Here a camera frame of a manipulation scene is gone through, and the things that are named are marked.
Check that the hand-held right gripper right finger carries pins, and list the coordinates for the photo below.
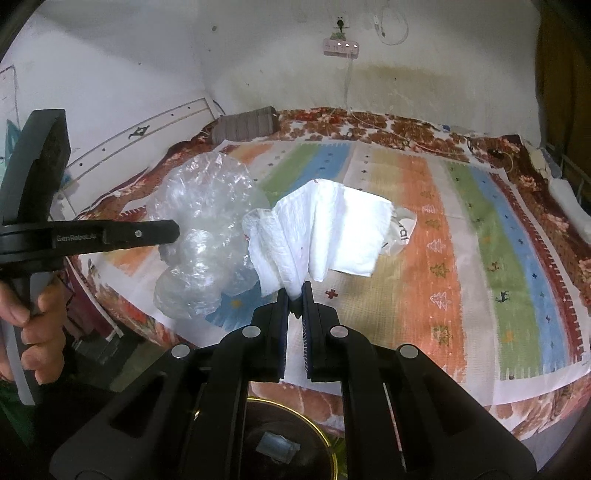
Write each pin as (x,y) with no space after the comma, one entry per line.
(308,332)

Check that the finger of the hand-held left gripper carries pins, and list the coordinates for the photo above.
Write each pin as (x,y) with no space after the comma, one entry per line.
(147,233)

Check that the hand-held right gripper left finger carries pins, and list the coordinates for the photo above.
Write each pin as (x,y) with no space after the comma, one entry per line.
(282,332)

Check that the clear plastic bag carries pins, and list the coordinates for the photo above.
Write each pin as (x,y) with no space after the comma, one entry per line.
(203,221)

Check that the white plastic bag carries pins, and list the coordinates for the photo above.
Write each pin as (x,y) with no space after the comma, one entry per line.
(323,230)

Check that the black bin with gold rim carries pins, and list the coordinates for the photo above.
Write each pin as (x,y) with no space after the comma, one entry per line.
(277,443)

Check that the white printed wrapper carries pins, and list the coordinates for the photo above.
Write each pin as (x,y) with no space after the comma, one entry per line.
(400,230)

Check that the person's left hand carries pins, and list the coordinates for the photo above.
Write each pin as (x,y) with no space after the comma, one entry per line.
(46,332)

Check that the teal object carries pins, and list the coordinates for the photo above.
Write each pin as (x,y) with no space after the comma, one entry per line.
(12,136)

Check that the white bed headboard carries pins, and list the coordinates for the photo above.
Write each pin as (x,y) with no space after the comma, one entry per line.
(138,147)

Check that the clear plastic piece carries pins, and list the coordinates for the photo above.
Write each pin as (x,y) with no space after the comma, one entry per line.
(278,446)

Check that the grey ribbed pillow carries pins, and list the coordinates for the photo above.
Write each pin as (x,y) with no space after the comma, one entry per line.
(244,123)

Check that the striped colourful blanket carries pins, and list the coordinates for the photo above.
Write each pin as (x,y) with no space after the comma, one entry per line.
(461,277)

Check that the brown floral bedsheet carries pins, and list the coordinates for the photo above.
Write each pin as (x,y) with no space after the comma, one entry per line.
(531,175)

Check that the white cloth bundle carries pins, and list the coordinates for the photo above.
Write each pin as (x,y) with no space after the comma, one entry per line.
(567,196)

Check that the metal rack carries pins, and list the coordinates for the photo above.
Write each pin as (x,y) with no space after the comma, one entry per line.
(572,161)

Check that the brown curtain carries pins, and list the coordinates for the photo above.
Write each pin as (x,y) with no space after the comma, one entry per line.
(565,83)

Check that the wall socket with plug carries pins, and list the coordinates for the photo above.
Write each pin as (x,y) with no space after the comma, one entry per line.
(340,26)

